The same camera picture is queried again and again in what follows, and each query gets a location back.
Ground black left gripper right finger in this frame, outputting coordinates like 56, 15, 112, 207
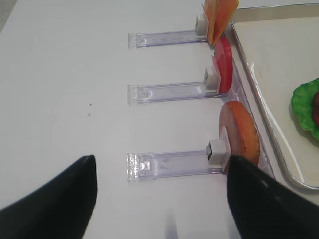
227, 156, 319, 239

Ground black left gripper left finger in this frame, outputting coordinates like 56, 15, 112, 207
0, 155, 98, 239

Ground orange cheese slice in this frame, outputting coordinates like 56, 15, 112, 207
212, 0, 239, 45
204, 0, 218, 45

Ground green lettuce on tray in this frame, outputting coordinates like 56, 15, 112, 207
291, 78, 319, 141

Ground meat patty on tray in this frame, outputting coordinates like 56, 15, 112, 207
312, 91, 319, 126

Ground clear pusher track tomato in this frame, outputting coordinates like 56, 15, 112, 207
127, 66, 225, 106

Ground red tomato slice standing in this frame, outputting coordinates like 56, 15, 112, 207
213, 37, 233, 94

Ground clear pusher track cheese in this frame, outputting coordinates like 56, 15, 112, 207
128, 13, 209, 49

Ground bun half left rack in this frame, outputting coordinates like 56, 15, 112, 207
219, 101, 260, 166

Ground clear pusher track bun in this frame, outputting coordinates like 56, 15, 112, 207
127, 138, 231, 182

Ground metal tray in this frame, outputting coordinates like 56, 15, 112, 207
231, 3, 319, 191

